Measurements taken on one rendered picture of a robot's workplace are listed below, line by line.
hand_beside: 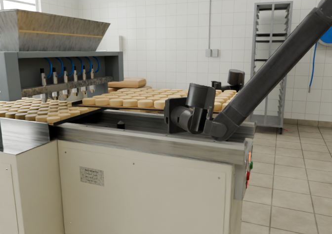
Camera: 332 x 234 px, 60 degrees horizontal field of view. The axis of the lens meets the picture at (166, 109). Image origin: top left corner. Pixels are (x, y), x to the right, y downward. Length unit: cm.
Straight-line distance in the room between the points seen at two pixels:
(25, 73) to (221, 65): 420
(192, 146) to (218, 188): 16
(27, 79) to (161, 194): 66
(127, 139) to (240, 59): 415
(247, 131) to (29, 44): 90
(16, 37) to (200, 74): 428
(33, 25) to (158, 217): 83
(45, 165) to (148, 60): 449
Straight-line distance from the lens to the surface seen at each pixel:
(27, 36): 119
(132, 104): 97
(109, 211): 119
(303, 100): 508
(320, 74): 505
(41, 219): 127
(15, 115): 135
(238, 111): 71
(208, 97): 73
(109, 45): 580
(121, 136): 105
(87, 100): 106
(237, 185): 100
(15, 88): 107
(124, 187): 110
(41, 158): 119
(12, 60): 106
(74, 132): 117
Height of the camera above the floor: 118
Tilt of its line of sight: 12 degrees down
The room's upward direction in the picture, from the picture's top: straight up
